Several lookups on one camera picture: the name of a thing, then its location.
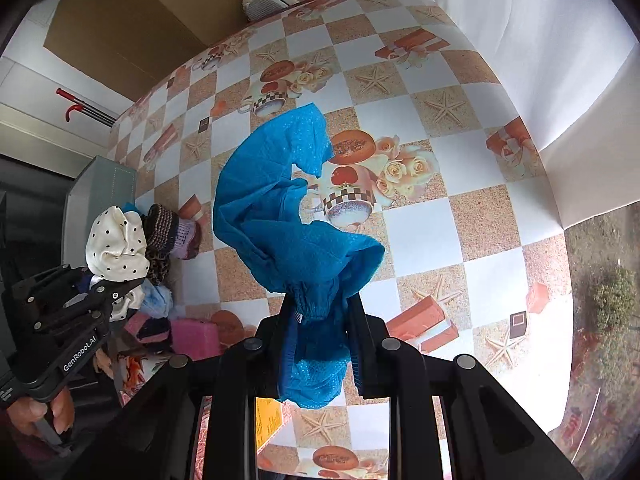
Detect white polka dot scrunchie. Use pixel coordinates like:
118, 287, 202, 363
84, 204, 151, 323

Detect pink and black sock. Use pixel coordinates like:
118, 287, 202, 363
125, 312, 171, 344

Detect light blue fluffy sock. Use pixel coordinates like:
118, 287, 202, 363
140, 280, 174, 318

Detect blue mesh cloth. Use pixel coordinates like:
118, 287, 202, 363
212, 104, 385, 410

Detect dark knitted purple sock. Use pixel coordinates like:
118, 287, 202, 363
143, 204, 202, 260

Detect leopard print scrunchie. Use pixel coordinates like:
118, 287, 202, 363
145, 249, 170, 286

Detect person's left hand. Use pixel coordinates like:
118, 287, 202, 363
8, 388, 75, 436

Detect red patterned carton box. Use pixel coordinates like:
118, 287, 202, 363
191, 396, 291, 480

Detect grey-green storage box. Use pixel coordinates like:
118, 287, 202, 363
61, 156, 137, 268

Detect checkered printed tablecloth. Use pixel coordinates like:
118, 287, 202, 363
108, 0, 577, 479

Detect brown cardboard sheet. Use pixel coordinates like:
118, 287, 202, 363
44, 0, 246, 101

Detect white curtain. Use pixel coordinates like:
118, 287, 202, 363
435, 0, 639, 228

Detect red-handled mop poles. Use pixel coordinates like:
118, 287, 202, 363
55, 88, 116, 128

